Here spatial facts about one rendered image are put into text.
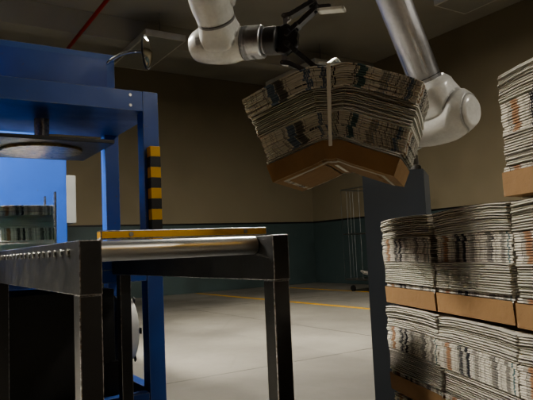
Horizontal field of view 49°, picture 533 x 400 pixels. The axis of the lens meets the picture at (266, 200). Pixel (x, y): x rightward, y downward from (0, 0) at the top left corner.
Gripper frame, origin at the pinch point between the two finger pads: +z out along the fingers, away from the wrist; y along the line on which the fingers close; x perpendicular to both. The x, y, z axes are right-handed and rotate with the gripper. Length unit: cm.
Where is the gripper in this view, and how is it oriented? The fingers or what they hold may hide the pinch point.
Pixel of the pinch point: (340, 36)
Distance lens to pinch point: 155.6
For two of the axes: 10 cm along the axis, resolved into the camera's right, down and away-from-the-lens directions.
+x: -3.1, -0.4, -9.5
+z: 9.5, 0.1, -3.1
